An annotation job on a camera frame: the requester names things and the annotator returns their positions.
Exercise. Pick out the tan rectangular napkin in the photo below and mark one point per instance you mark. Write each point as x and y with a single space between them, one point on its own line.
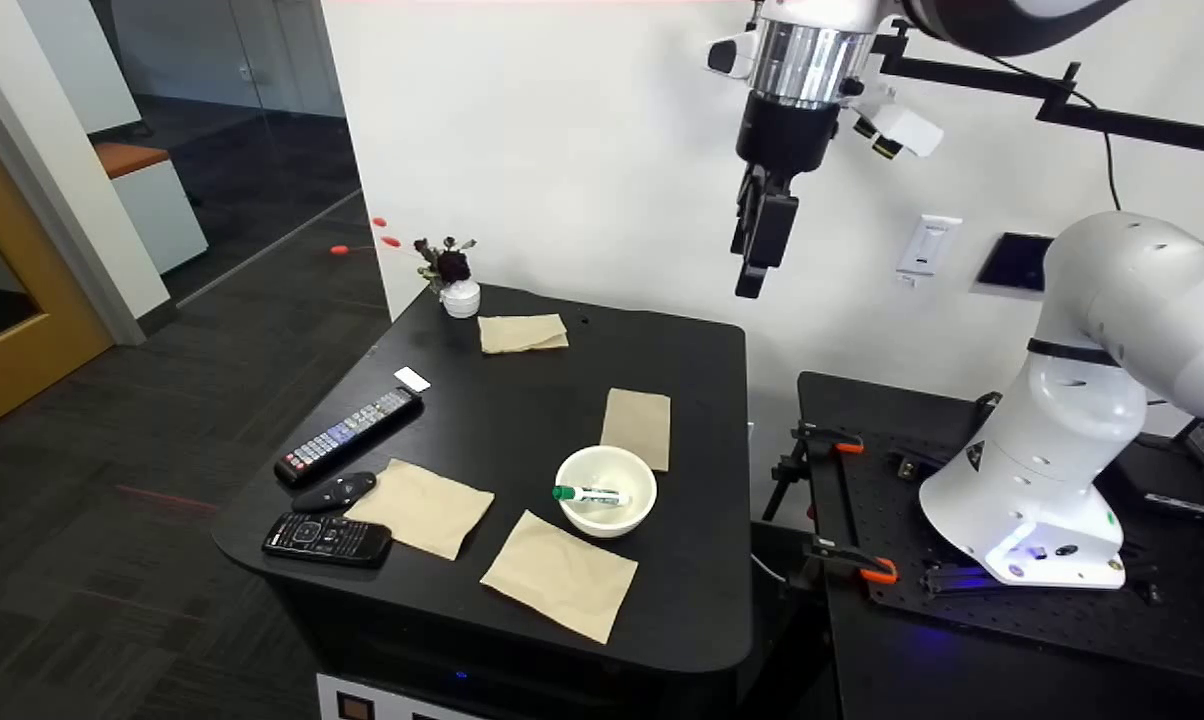
638 428

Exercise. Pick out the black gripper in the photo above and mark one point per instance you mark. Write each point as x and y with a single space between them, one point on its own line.
784 132

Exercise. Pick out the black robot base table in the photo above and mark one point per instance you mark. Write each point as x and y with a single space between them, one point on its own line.
1024 653

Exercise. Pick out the black wall panel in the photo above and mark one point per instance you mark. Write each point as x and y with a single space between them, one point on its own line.
1013 262

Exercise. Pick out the wooden door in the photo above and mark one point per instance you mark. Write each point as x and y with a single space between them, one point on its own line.
5 322

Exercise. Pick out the small black remote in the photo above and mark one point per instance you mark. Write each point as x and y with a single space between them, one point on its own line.
339 492

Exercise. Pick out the green capped marker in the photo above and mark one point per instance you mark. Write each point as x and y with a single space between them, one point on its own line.
591 497

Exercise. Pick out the small white block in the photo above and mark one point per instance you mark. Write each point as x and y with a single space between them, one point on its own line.
412 382

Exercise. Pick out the white ceramic bowl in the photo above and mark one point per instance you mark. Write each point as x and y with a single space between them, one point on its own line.
614 515

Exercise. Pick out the white wall outlet plate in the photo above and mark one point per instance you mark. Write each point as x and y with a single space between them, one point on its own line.
928 248

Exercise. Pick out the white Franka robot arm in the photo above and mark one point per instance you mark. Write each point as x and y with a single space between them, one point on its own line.
1066 440

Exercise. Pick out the white vase with dark plant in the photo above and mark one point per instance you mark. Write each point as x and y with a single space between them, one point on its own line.
459 295

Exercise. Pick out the large tan square napkin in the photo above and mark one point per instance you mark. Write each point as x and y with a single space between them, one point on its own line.
561 576

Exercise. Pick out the small folded tan napkin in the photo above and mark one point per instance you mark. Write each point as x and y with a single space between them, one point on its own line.
523 334

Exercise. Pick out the white label on table front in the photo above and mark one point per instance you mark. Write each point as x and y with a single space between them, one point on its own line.
386 701

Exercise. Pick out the black wide button remote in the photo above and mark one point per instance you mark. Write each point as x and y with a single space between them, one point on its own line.
327 537

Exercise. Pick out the black work table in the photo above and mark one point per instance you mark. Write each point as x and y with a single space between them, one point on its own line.
523 672

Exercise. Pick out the white bench with wooden top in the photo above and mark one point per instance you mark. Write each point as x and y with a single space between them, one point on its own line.
160 214

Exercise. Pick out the long black remote control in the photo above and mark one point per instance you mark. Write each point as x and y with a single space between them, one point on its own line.
344 434

